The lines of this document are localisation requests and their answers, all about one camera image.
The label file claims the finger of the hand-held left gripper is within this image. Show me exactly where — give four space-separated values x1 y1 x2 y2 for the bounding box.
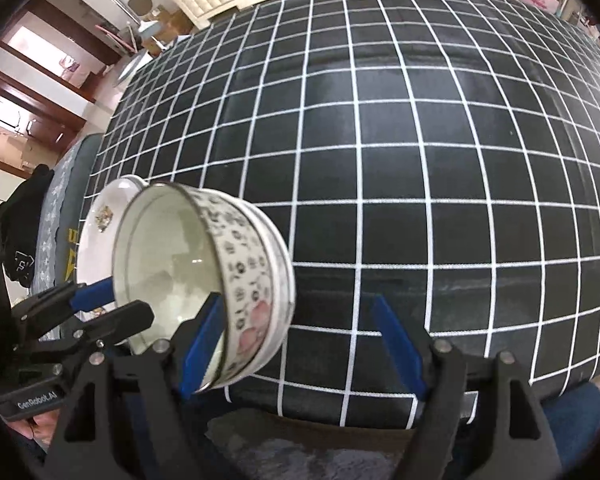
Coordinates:
15 300 156 362
12 280 115 337

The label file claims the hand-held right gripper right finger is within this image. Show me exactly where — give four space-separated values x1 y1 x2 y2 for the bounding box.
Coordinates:
371 294 566 480

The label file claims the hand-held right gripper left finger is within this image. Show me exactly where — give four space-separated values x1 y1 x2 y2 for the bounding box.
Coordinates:
45 292 227 480

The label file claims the white plate with floral print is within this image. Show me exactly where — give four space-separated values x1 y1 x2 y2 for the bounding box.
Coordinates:
76 175 146 311

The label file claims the patterned bowl with pale interior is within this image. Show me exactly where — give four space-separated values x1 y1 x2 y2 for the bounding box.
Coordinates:
111 182 297 392

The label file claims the grey lace floral cloth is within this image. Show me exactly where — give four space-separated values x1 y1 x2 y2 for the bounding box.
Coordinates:
32 145 88 343

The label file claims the black bag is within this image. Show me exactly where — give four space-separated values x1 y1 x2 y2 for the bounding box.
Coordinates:
2 164 56 288

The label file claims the dark grey cloth yellow print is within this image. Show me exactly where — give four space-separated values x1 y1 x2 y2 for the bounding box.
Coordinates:
55 132 106 286

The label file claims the grey fluffy rug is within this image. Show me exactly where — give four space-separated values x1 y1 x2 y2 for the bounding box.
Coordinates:
205 410 431 480

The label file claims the black white checked tablecloth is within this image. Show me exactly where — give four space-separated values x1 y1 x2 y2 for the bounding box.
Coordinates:
77 0 600 431

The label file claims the brown wooden door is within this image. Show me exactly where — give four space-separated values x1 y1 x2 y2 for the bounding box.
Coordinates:
0 62 88 171

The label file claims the person's leg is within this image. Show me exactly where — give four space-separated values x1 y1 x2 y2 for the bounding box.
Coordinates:
542 382 600 468

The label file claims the round white basin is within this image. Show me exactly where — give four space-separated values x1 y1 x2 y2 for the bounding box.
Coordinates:
115 50 153 83

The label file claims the white floor lamp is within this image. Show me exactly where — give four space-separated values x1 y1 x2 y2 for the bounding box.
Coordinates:
87 0 163 53

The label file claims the cardboard box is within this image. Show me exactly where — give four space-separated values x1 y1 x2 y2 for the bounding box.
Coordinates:
156 7 193 47

